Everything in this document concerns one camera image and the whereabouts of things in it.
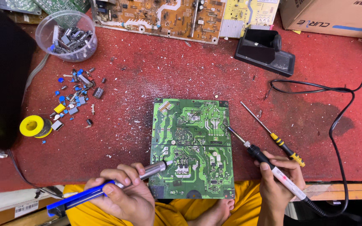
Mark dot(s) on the person's left hand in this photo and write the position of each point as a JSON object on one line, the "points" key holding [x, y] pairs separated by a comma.
{"points": [[130, 204]]}

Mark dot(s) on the large black object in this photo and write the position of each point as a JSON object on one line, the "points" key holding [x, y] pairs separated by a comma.
{"points": [[2, 78]]}

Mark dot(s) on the black soldering iron stand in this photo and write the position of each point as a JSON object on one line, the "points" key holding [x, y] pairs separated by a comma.
{"points": [[259, 50]]}

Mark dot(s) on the wooden plank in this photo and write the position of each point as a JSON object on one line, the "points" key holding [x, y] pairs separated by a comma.
{"points": [[344, 191]]}

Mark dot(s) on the blue and silver desoldering pump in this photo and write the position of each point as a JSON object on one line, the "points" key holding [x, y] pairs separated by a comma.
{"points": [[74, 199]]}

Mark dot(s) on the black and white soldering iron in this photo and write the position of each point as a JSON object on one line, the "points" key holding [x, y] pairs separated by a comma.
{"points": [[256, 152]]}

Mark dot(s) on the person's left fingers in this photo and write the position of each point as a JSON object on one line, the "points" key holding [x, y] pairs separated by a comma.
{"points": [[118, 175]]}

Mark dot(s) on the heap of components in bowl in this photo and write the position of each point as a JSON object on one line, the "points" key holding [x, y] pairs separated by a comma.
{"points": [[72, 42]]}

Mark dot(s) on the yellow circuit board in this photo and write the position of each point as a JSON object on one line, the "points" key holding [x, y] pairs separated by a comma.
{"points": [[250, 14]]}

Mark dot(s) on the person's yellow garment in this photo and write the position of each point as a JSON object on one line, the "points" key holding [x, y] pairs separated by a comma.
{"points": [[174, 215]]}

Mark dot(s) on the person's foot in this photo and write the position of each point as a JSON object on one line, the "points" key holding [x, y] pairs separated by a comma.
{"points": [[215, 213]]}

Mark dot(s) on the green circuit board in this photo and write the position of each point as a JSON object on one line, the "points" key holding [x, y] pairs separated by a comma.
{"points": [[193, 138]]}

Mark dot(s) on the yellow and black screwdriver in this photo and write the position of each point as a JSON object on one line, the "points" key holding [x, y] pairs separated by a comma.
{"points": [[283, 146]]}

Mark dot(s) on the cardboard box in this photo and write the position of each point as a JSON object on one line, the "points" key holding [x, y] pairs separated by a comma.
{"points": [[331, 15]]}

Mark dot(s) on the clear plastic bowl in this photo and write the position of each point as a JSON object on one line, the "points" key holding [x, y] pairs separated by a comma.
{"points": [[46, 28]]}

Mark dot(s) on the stack of labelled cartons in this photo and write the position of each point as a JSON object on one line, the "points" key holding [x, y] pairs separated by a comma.
{"points": [[11, 207]]}

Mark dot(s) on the scattered loose electronic components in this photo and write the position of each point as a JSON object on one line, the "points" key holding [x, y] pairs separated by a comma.
{"points": [[77, 94]]}

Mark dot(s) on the person's right hand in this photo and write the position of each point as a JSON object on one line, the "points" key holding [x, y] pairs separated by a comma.
{"points": [[278, 191]]}

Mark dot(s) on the pile of green circuit boards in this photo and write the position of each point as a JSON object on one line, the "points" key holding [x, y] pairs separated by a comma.
{"points": [[52, 4]]}

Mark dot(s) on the brown circuit board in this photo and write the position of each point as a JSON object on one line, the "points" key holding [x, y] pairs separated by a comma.
{"points": [[168, 18]]}

